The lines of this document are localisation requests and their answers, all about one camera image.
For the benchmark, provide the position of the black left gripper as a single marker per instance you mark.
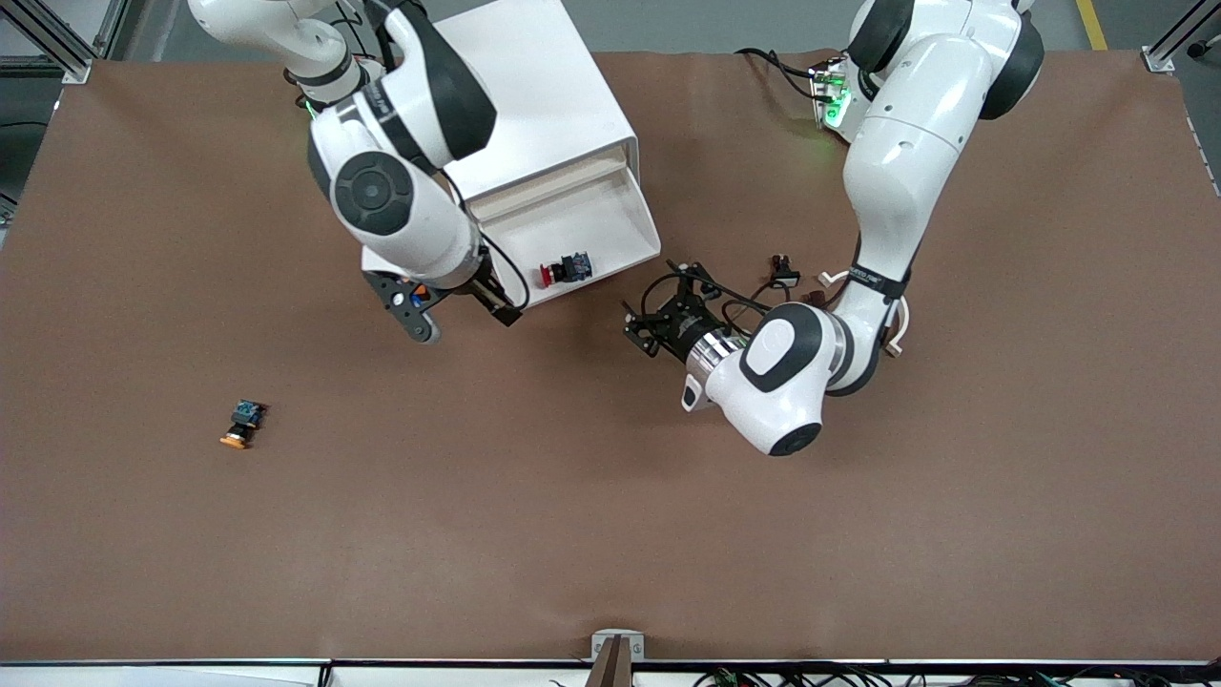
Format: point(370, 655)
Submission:
point(681, 324)

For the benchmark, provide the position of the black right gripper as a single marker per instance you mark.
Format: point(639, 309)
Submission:
point(493, 300)

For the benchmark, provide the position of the red push button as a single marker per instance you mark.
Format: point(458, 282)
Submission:
point(572, 267)

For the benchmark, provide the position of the white plastic drawer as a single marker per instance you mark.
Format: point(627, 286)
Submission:
point(553, 186)
point(610, 229)

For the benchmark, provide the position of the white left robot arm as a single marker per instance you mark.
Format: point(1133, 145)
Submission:
point(906, 172)

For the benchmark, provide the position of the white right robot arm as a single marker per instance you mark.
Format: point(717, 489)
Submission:
point(382, 191)

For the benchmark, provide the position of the white drawer cabinet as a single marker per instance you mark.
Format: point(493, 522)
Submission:
point(544, 86)

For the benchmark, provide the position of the orange push button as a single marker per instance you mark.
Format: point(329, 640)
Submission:
point(243, 420)

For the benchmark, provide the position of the brown terminal block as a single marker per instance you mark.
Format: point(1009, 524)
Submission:
point(817, 298)

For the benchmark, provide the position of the black switch white face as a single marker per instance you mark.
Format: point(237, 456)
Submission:
point(787, 279)

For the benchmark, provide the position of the white curved bracket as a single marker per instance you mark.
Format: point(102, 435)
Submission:
point(830, 278)

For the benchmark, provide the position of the grey metal bracket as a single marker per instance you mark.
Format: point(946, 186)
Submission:
point(597, 647)

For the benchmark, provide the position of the brown vertical post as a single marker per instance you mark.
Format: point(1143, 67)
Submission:
point(610, 668)

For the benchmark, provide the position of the aluminium frame profile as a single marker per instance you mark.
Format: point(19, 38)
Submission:
point(76, 69)
point(1159, 60)

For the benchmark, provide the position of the white table edge rail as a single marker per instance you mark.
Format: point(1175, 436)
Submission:
point(191, 676)

